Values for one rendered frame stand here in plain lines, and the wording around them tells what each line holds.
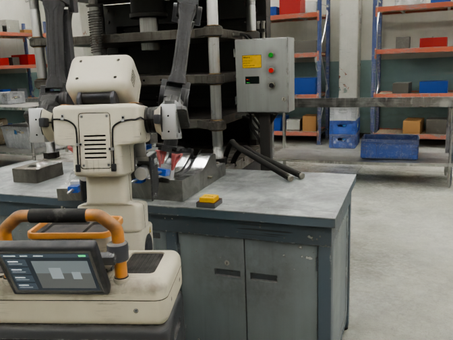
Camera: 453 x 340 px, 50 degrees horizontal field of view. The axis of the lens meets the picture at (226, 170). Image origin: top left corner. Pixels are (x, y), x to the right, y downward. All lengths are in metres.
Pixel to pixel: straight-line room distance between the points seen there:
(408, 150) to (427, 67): 3.03
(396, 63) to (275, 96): 5.86
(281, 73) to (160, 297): 1.68
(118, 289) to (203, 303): 0.87
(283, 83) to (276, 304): 1.22
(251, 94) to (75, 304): 1.72
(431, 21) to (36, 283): 7.67
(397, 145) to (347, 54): 3.00
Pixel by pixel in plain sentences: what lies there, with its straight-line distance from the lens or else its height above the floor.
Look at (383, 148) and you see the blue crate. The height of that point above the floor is 0.38.
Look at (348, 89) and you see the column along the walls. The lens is 8.27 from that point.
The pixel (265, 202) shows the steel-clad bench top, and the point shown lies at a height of 0.80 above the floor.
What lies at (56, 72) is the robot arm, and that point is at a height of 1.34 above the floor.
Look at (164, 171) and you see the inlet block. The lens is 1.98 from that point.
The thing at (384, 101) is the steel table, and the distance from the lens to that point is 5.33.
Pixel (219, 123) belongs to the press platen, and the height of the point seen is 1.03.
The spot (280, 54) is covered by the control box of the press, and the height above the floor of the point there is 1.38.
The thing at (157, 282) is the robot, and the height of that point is 0.81.
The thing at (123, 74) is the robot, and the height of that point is 1.32.
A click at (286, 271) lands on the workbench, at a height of 0.55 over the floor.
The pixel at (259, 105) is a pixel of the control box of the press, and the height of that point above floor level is 1.11.
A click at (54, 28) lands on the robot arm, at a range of 1.87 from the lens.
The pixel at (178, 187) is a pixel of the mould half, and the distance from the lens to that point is 2.00.
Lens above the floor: 1.35
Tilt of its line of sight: 12 degrees down
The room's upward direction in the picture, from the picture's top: 2 degrees counter-clockwise
